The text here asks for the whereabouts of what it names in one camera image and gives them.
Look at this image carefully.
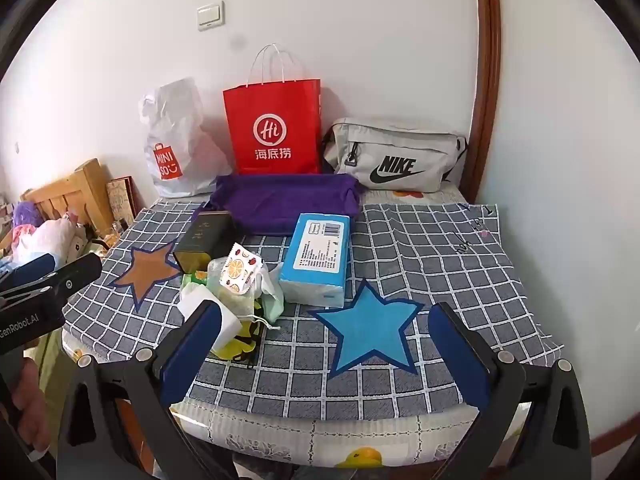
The person's left hand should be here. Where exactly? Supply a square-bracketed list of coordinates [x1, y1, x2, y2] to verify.
[11, 359, 52, 455]

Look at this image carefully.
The blue tissue pack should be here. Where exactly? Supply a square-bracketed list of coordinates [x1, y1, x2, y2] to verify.
[276, 212, 352, 309]

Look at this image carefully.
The grey waist bag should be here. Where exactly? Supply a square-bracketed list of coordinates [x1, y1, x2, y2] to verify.
[322, 117, 470, 193]

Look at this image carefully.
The brown illustrated book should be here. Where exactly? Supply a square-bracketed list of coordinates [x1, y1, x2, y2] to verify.
[106, 176, 138, 226]

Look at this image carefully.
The red paper bag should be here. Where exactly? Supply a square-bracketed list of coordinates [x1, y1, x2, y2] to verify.
[222, 44, 322, 176]

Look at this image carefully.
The white plastic shopping bag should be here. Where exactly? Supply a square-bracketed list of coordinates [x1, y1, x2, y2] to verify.
[138, 77, 233, 198]

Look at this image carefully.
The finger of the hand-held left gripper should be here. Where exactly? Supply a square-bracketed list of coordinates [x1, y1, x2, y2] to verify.
[30, 252, 104, 311]
[0, 253, 57, 288]

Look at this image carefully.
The wooden door frame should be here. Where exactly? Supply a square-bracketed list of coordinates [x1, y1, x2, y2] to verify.
[462, 0, 502, 201]

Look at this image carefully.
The checked blanket with stars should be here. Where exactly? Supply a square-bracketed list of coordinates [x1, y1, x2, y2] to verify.
[62, 195, 563, 421]

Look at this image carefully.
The purple plush toy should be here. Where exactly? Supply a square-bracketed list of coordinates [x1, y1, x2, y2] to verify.
[11, 201, 41, 228]

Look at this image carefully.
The dark tin box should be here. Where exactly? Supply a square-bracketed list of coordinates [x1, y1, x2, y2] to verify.
[172, 210, 236, 273]

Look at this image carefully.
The light green cloth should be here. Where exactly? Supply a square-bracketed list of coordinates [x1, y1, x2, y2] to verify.
[255, 262, 287, 323]

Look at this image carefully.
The white plush toy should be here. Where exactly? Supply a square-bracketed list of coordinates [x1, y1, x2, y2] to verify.
[10, 212, 96, 267]

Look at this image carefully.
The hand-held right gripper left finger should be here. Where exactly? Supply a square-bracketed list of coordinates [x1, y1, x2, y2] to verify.
[57, 299, 223, 480]

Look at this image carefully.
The white light switch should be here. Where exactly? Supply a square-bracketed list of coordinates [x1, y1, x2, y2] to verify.
[196, 2, 226, 31]

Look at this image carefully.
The yellow pouch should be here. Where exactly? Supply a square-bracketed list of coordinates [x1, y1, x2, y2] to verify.
[210, 317, 263, 362]

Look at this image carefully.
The fruit print packet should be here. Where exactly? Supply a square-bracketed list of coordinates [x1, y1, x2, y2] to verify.
[218, 242, 263, 295]

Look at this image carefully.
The wooden headboard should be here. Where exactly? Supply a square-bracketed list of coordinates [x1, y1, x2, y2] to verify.
[20, 158, 121, 233]

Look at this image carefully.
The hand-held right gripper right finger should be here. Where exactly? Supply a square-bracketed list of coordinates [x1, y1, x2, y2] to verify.
[428, 302, 594, 480]

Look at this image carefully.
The purple cloth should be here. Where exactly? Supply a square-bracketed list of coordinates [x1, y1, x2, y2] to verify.
[192, 172, 368, 236]

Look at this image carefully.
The green wet wipes pack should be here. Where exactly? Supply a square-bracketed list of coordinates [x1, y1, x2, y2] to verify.
[181, 257, 261, 318]

